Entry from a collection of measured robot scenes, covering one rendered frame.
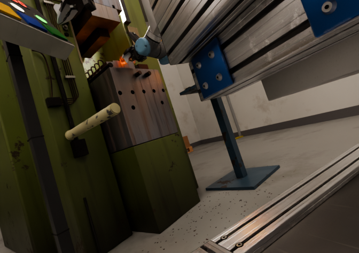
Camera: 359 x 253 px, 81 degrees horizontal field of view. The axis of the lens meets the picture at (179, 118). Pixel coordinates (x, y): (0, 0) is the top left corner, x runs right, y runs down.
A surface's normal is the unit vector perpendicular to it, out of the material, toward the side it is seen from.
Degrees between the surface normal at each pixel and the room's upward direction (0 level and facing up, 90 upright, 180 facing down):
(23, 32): 150
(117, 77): 90
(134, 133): 90
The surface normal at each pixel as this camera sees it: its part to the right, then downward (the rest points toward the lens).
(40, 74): 0.72, -0.28
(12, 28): 0.72, 0.66
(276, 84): -0.85, 0.24
